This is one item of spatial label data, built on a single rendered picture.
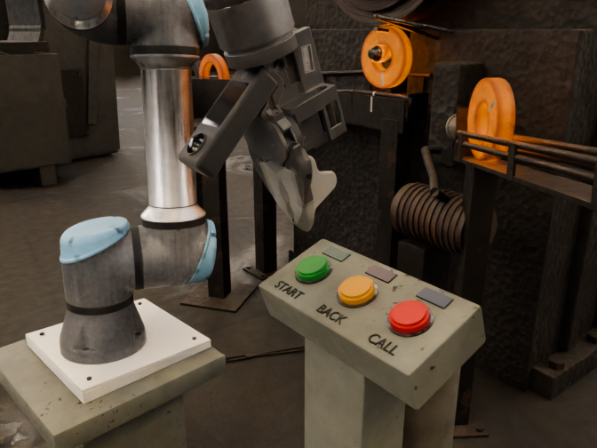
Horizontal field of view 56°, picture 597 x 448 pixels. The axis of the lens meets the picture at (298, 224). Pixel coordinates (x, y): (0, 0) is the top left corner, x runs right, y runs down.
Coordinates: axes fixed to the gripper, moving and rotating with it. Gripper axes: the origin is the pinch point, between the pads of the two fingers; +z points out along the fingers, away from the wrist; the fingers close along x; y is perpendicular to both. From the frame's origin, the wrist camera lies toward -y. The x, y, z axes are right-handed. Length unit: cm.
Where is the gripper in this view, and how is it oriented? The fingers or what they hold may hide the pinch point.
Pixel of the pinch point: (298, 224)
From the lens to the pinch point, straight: 63.2
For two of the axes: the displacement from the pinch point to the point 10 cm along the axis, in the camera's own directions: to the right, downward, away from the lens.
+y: 7.4, -5.1, 4.4
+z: 2.7, 8.2, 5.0
